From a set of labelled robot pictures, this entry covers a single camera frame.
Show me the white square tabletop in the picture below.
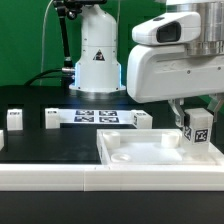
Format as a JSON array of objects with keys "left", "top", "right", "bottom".
[{"left": 97, "top": 129, "right": 224, "bottom": 165}]

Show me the white U-shaped obstacle fence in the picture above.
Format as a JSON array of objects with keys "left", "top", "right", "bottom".
[{"left": 0, "top": 129, "right": 224, "bottom": 193}]

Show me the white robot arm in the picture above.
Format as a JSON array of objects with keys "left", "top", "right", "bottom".
[{"left": 71, "top": 0, "right": 224, "bottom": 126}]

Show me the white cable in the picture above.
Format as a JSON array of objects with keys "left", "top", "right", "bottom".
[{"left": 39, "top": 0, "right": 55, "bottom": 86}]

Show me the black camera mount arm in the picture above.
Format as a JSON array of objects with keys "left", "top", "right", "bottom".
[{"left": 53, "top": 0, "right": 107, "bottom": 67}]

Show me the black cable bundle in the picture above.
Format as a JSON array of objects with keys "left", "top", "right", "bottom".
[{"left": 23, "top": 67, "right": 76, "bottom": 87}]

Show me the white sheet with tags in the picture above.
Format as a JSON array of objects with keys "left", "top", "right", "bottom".
[{"left": 59, "top": 109, "right": 131, "bottom": 124}]

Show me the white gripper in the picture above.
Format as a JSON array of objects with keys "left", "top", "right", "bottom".
[{"left": 127, "top": 45, "right": 224, "bottom": 128}]

